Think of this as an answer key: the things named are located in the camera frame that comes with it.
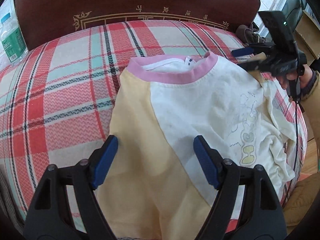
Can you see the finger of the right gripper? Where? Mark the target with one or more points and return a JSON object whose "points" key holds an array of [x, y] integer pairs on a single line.
{"points": [[242, 51], [250, 66]]}

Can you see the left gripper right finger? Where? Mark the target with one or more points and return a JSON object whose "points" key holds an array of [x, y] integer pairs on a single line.
{"points": [[261, 215]]}

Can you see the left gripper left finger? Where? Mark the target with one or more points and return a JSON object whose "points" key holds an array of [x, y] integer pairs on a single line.
{"points": [[49, 215]]}

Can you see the yellow white pink-collar shirt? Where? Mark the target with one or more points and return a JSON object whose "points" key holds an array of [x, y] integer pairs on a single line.
{"points": [[155, 188]]}

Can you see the yellow right sleeve forearm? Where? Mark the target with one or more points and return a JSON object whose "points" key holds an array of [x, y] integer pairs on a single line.
{"points": [[310, 103]]}

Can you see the person's right hand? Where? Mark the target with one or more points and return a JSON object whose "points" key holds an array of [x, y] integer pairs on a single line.
{"points": [[304, 79]]}

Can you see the dark brown hooded jacket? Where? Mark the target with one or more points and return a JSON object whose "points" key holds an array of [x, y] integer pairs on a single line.
{"points": [[249, 34]]}

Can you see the cardboard box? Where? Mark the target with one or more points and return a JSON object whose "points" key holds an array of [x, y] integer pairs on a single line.
{"points": [[307, 37]]}

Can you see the cream white garment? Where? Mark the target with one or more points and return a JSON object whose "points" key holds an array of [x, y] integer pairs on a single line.
{"points": [[280, 137]]}

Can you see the red plaid bed sheet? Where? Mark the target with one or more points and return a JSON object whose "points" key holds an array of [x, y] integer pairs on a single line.
{"points": [[57, 104]]}

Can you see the green label water bottle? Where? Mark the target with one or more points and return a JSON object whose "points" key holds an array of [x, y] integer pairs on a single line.
{"points": [[12, 39]]}

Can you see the dark brown wooden headboard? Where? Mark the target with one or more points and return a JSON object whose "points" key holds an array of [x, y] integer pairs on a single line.
{"points": [[44, 20]]}

